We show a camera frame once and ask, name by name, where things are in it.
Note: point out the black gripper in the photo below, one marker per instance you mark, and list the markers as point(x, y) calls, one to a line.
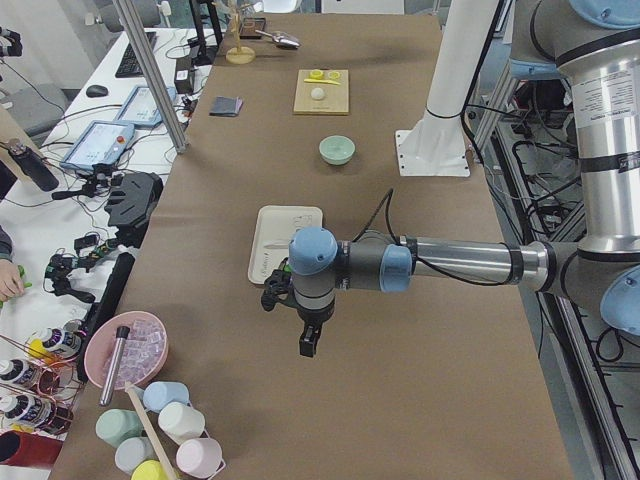
point(313, 318)

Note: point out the white steamed bun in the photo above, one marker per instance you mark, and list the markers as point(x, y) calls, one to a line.
point(317, 94)

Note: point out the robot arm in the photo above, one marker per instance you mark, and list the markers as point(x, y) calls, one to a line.
point(594, 45)

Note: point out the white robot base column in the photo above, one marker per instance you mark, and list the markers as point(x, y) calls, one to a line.
point(435, 146)

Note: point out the pink bowl with ice cubes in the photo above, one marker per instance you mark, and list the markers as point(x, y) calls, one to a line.
point(145, 349)

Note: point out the mint green bowl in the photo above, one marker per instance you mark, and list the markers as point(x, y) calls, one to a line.
point(337, 149)

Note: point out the metal tube in bowl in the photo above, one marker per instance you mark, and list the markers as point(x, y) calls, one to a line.
point(106, 395)

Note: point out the beige rabbit tray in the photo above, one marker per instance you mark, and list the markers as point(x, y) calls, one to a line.
point(274, 229)

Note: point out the white cup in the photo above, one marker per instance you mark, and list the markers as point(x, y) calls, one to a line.
point(181, 422)

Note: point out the blue cup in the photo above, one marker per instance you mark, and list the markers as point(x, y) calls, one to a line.
point(159, 394)

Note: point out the pink cup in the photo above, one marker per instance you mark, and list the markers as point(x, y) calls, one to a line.
point(200, 457)

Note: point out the yellow cup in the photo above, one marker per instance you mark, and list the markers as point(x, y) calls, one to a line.
point(149, 470)

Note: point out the grey cup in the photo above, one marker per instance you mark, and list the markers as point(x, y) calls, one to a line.
point(132, 452)

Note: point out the green cup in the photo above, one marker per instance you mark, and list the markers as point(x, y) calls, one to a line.
point(114, 426)

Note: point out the black plastic device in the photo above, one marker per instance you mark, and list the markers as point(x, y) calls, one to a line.
point(130, 206)

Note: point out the grey folded cloth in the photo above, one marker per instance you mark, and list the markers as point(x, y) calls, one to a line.
point(226, 106)

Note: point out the bamboo cutting board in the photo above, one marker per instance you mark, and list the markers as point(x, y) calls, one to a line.
point(336, 102)

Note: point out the yellow plastic knife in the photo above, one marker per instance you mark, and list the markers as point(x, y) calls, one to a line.
point(322, 81)

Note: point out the far teach pendant tablet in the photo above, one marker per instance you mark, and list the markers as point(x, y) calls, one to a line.
point(140, 109)

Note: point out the teach pendant tablet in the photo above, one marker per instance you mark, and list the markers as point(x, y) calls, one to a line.
point(102, 142)
point(140, 109)

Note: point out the near teach pendant tablet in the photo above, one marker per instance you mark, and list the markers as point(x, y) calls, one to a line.
point(102, 142)

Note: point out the wooden mug tree stand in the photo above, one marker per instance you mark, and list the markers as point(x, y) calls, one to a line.
point(237, 11)

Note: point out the metal scoop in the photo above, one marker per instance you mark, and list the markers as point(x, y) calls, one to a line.
point(281, 39)

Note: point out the black keyboard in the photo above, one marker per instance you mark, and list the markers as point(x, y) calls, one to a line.
point(129, 66)

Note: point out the black water bottle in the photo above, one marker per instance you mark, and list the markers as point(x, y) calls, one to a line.
point(32, 165)

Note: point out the black computer mouse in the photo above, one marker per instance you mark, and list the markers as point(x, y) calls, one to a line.
point(96, 91)

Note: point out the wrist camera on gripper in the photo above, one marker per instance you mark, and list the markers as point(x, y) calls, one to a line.
point(276, 287)

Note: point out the aluminium frame post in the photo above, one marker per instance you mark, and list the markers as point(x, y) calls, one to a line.
point(133, 26)

